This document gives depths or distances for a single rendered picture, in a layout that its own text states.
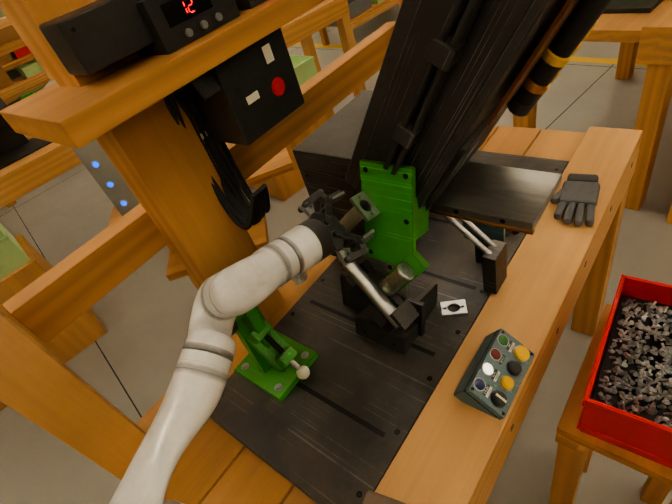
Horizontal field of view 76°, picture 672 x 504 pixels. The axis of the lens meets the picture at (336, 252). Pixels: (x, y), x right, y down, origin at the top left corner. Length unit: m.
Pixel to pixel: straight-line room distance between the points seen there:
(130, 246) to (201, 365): 0.43
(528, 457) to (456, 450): 0.99
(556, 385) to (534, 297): 0.96
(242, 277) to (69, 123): 0.29
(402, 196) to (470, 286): 0.34
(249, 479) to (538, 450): 1.17
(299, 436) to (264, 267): 0.39
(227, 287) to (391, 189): 0.36
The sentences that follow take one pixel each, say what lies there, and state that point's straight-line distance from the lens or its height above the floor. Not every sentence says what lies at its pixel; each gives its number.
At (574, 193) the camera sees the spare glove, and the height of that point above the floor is 0.93.
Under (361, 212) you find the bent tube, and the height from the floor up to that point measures 1.20.
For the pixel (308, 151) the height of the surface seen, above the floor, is 1.24.
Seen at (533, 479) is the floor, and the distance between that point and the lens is 1.80.
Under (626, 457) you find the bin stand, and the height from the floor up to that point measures 0.80.
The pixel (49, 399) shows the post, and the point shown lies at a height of 1.15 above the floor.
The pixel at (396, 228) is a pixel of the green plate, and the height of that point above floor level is 1.15.
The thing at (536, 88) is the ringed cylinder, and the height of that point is 1.33.
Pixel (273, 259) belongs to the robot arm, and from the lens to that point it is 0.67.
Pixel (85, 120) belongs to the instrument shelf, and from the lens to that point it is 0.68.
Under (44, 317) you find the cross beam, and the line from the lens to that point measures 0.95.
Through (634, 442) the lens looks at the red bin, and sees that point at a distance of 0.96.
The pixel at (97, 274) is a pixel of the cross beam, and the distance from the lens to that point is 0.96.
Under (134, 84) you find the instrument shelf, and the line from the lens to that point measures 0.70.
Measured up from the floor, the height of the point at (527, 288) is 0.90.
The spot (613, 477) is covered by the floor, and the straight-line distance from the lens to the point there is 1.84.
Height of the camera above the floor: 1.68
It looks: 40 degrees down
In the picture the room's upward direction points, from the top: 20 degrees counter-clockwise
